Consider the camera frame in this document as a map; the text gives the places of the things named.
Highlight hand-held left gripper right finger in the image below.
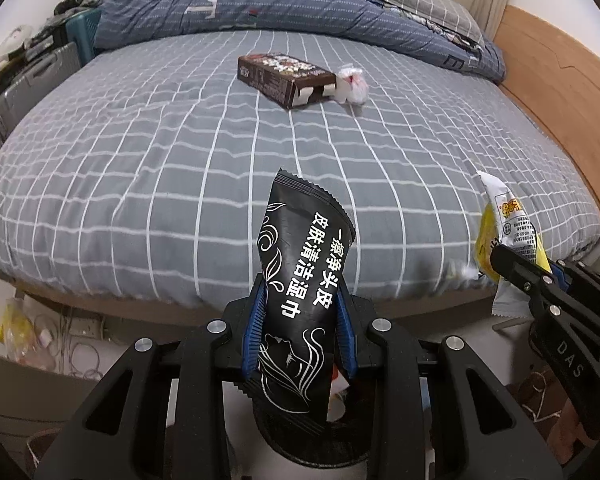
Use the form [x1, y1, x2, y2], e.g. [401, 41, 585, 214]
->
[332, 292, 566, 480]

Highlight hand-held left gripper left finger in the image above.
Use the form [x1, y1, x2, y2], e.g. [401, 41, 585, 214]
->
[34, 272, 268, 480]

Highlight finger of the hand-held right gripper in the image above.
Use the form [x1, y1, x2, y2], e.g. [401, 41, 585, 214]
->
[550, 259, 600, 311]
[490, 243, 568, 311]

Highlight yellow white snack packet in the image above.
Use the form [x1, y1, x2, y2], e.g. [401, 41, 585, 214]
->
[472, 170, 551, 318]

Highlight black wet wipe packet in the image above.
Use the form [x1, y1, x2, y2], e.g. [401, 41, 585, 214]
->
[230, 167, 357, 423]

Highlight wooden headboard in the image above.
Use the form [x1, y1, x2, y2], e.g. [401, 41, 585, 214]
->
[492, 4, 600, 231]

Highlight yellow plastic bag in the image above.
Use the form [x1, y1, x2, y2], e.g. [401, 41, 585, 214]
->
[0, 297, 36, 361]

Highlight clear plastic bag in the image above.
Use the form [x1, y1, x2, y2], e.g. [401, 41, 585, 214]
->
[330, 62, 368, 106]

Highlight dark brown printed carton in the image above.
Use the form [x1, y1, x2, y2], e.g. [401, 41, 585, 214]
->
[237, 51, 337, 109]

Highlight grey suitcase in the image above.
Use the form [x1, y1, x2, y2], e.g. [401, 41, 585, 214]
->
[0, 42, 83, 148]

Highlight blue striped quilt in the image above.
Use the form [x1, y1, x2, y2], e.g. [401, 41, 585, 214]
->
[94, 0, 506, 83]

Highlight teal plastic crate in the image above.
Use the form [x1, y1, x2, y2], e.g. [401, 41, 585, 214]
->
[65, 7, 103, 66]

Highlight white tangled cables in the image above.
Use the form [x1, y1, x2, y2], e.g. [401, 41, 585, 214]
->
[30, 307, 105, 381]

